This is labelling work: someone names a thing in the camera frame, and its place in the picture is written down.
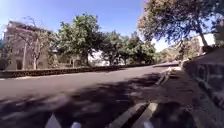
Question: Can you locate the grey asphalt road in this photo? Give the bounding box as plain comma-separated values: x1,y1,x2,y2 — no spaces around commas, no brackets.
0,62,188,128

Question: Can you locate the pale building behind wall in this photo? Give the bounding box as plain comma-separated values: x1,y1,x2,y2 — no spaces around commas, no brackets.
191,32,218,54

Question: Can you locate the row of green trees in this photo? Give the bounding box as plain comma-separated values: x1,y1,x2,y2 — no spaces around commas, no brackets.
19,13,158,69

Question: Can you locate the dirt strip beside wall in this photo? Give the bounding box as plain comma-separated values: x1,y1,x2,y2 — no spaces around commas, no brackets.
149,68,224,128

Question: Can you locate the white building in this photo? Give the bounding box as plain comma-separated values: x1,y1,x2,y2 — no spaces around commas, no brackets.
87,49,111,67

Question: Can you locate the pale concrete kerb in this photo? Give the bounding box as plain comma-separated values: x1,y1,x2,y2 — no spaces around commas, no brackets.
106,66,183,128

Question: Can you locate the grey multi-storey building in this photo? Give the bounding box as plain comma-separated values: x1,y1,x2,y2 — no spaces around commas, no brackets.
4,20,56,71

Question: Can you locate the large spreading tree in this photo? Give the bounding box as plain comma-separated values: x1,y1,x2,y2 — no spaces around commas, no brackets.
137,0,224,62

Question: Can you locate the dark stone block wall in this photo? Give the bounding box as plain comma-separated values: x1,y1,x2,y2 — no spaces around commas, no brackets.
182,46,224,112

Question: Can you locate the low stone roadside wall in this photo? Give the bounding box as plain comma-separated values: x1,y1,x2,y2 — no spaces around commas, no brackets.
0,63,155,79

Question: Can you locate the robot's own part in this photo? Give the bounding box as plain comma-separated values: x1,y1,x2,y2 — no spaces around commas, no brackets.
143,120,155,128
70,121,83,128

